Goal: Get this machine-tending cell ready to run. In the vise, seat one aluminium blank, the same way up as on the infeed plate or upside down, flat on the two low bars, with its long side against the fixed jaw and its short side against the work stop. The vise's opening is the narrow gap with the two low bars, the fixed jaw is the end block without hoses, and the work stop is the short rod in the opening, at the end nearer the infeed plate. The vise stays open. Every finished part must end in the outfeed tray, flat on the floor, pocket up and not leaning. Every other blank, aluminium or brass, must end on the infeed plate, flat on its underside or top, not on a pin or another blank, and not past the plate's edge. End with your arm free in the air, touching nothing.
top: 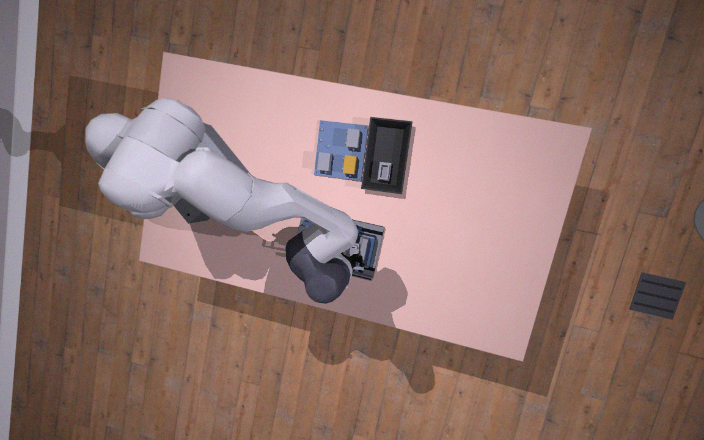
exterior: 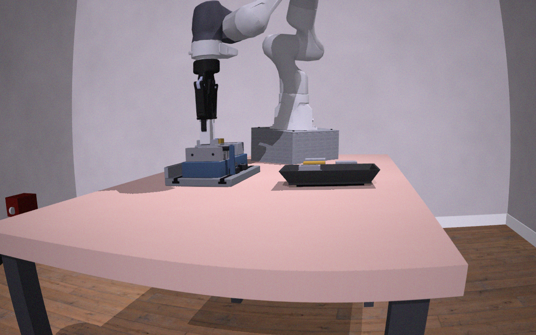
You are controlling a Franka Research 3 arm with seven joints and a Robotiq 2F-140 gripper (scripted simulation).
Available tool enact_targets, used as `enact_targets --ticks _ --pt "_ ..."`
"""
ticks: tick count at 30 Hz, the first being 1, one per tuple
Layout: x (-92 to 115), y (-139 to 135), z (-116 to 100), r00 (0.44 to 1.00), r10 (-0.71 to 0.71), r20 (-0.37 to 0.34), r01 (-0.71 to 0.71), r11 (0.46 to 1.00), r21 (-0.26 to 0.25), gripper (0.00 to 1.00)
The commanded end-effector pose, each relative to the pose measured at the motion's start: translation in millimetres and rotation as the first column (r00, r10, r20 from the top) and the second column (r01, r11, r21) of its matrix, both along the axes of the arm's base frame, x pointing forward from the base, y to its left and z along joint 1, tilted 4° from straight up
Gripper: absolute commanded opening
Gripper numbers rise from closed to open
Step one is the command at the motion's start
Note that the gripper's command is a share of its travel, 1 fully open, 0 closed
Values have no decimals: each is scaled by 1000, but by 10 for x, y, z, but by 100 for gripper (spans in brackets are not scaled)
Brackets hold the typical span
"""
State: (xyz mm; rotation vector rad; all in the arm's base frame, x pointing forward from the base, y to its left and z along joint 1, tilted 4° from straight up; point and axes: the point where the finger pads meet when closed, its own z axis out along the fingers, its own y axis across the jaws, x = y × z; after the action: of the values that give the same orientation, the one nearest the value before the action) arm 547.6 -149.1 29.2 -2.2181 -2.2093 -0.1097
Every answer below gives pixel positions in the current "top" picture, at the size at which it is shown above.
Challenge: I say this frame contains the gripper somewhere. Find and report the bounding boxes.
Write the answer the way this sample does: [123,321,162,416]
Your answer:
[341,249,364,273]

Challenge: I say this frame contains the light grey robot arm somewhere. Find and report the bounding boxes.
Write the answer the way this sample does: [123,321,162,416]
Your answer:
[86,98,358,304]

